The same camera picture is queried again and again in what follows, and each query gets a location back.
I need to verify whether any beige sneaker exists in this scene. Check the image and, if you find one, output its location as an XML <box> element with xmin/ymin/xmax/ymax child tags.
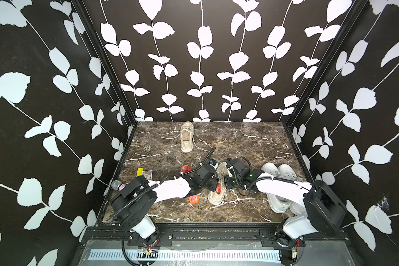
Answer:
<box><xmin>180</xmin><ymin>121</ymin><xmax>195</xmax><ymax>153</ymax></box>
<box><xmin>208</xmin><ymin>162</ymin><xmax>229</xmax><ymax>206</ymax></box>

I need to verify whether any red insole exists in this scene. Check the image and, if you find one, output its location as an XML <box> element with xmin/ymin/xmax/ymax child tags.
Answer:
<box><xmin>180</xmin><ymin>165</ymin><xmax>200</xmax><ymax>205</ymax></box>
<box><xmin>216</xmin><ymin>184</ymin><xmax>222</xmax><ymax>195</ymax></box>

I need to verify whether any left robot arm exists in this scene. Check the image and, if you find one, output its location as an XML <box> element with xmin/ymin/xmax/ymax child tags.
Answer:
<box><xmin>110</xmin><ymin>159</ymin><xmax>218</xmax><ymax>241</ymax></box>

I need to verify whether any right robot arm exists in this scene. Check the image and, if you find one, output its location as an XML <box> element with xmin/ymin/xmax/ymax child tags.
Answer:
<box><xmin>225</xmin><ymin>157</ymin><xmax>347</xmax><ymax>246</ymax></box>

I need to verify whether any white sneaker outer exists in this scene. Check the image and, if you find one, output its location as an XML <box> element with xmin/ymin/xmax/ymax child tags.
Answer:
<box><xmin>278</xmin><ymin>164</ymin><xmax>306</xmax><ymax>215</ymax></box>

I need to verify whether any white sneaker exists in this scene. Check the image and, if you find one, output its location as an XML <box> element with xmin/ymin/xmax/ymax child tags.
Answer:
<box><xmin>261</xmin><ymin>162</ymin><xmax>291</xmax><ymax>214</ymax></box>
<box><xmin>278</xmin><ymin>164</ymin><xmax>306</xmax><ymax>215</ymax></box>

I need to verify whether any white sneaker inner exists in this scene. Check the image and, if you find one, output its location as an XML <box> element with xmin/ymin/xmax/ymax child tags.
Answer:
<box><xmin>261</xmin><ymin>162</ymin><xmax>291</xmax><ymax>214</ymax></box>

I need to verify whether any colourful card box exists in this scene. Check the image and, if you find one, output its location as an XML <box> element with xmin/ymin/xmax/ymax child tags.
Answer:
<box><xmin>142</xmin><ymin>170</ymin><xmax>153</xmax><ymax>181</ymax></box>

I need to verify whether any yellow card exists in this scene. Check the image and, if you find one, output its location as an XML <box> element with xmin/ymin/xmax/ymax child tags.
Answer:
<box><xmin>136</xmin><ymin>168</ymin><xmax>143</xmax><ymax>176</ymax></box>

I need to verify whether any purple glitter tube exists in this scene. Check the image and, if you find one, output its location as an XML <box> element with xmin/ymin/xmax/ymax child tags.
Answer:
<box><xmin>111</xmin><ymin>180</ymin><xmax>126</xmax><ymax>191</ymax></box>

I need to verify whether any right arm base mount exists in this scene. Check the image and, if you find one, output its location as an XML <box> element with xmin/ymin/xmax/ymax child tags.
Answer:
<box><xmin>258</xmin><ymin>228</ymin><xmax>305</xmax><ymax>249</ymax></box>

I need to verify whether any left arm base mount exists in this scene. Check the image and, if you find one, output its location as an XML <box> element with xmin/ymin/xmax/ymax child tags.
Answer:
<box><xmin>125</xmin><ymin>227</ymin><xmax>174</xmax><ymax>248</ymax></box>

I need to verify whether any white vented rail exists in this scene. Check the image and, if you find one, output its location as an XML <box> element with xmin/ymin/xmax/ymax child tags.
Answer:
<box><xmin>88</xmin><ymin>249</ymin><xmax>281</xmax><ymax>263</ymax></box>

